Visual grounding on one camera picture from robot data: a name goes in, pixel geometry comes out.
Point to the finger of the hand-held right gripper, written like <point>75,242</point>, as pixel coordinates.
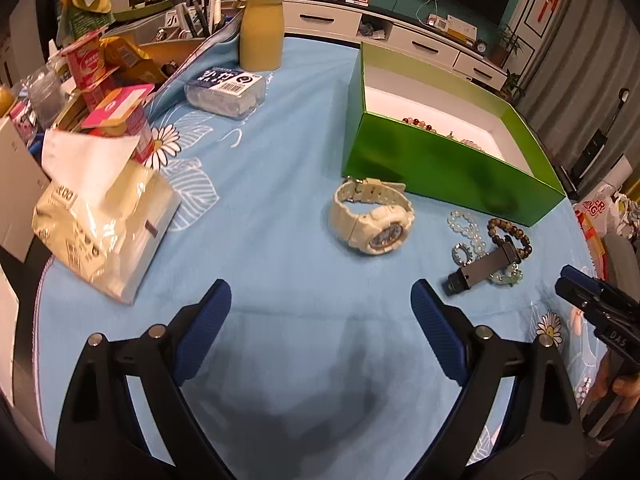
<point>580,277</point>
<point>575,294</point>

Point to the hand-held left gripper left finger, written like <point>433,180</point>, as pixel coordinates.
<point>205,320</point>

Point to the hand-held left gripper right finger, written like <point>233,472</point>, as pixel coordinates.
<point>435,320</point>

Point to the white wrist watch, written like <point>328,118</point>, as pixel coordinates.
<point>350,220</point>

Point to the green cardboard box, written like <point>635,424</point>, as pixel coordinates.
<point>425,160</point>

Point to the person's right hand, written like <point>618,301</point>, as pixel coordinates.
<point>597,380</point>

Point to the white red plastic bag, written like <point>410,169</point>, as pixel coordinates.
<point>597,210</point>

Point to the upright vacuum cleaner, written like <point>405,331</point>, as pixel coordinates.
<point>595,145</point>

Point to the tissue pack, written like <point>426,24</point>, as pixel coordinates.
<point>100,220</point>

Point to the blue floral tablecloth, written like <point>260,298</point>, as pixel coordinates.
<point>280,185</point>

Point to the potted plant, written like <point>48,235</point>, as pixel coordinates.
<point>507,45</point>
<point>514,87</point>

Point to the pink snack packet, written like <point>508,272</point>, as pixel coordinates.
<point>122,110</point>

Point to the clear plastic toothpick box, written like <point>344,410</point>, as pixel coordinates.
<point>225,95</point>

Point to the white cardboard box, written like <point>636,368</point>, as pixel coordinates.
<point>15,185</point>

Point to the small round clock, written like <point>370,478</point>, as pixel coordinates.
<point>481,47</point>

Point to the yellow snack bag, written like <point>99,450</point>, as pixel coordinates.
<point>130,57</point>

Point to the clear glass jar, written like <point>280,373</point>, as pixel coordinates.
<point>45,97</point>

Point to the yellow white box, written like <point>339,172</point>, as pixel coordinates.
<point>460,30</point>

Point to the red snack packet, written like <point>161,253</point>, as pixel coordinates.
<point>87,65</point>

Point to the yellow bottle with brown lid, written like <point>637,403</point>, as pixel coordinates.
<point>260,35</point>

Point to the pen holder with pens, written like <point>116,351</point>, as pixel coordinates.
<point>205,15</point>

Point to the white tv cabinet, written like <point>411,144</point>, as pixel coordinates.
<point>320,20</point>

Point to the green snack bag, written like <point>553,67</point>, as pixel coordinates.
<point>80,20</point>

